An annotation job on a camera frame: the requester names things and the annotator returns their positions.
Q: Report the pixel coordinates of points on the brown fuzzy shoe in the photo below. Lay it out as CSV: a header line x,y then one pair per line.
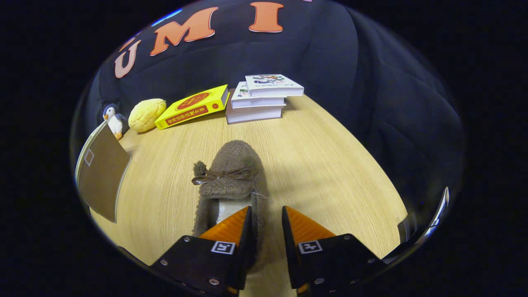
x,y
233,161

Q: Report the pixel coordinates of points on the white book plant cover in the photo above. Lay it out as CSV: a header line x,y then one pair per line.
x,y
255,102

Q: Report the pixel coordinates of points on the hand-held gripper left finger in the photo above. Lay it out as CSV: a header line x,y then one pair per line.
x,y
247,255

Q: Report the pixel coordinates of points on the brown fabric storage box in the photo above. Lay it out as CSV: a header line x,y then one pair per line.
x,y
101,173

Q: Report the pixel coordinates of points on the yellow round bread toy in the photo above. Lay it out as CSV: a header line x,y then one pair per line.
x,y
146,115

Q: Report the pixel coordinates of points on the yellow book red label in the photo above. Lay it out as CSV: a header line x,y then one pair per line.
x,y
189,107

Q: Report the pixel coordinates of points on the penguin plush toy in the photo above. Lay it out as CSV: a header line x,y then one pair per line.
x,y
117,123

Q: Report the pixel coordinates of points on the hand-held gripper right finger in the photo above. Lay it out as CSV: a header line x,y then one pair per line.
x,y
288,255

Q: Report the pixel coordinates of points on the black backdrop cloth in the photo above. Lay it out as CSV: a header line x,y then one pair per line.
x,y
330,82

